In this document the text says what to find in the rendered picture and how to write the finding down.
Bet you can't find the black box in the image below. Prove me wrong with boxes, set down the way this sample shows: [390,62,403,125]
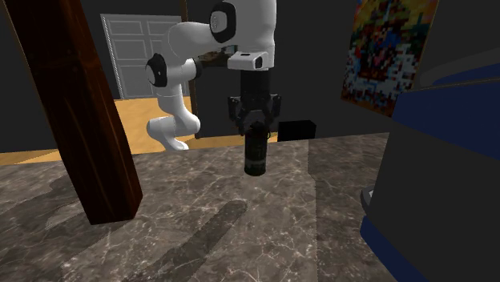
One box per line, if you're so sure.
[276,119,317,143]

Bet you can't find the grey panelled door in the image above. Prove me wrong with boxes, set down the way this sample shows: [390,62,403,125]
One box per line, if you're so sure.
[100,14,190,100]

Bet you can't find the colourful wall picture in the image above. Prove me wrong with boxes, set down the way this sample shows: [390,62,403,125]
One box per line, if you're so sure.
[340,0,440,118]

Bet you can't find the dark green bottle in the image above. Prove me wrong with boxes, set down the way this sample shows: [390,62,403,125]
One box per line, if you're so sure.
[243,120,269,177]

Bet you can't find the blue and black appliance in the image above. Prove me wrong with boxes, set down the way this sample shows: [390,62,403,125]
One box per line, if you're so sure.
[359,47,500,282]

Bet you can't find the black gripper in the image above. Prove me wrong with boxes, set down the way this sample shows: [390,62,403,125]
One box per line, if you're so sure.
[228,70,283,139]

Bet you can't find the brown wooden block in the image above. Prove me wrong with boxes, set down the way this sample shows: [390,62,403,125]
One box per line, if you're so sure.
[2,0,144,226]

